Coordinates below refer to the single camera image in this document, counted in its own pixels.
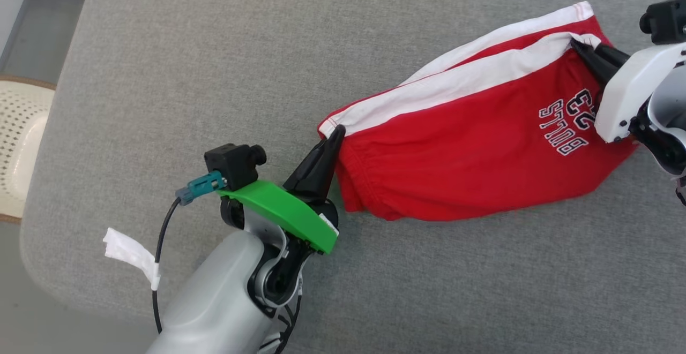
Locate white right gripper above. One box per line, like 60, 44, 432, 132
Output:
570, 38, 686, 144

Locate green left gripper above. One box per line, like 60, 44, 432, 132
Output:
217, 124, 347, 255

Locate red white-banded Bulls shorts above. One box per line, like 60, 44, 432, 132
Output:
318, 2, 641, 222

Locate grey fabric sofa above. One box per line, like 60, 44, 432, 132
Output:
20, 0, 686, 354

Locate cream perforated laundry basket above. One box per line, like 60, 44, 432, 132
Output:
0, 74, 57, 225

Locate teal left camera connector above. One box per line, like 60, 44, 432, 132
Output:
175, 171, 227, 206

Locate white tape cable tag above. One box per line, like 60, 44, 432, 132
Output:
103, 228, 161, 291

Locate thin black left camera cable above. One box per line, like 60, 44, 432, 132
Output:
152, 198, 185, 334

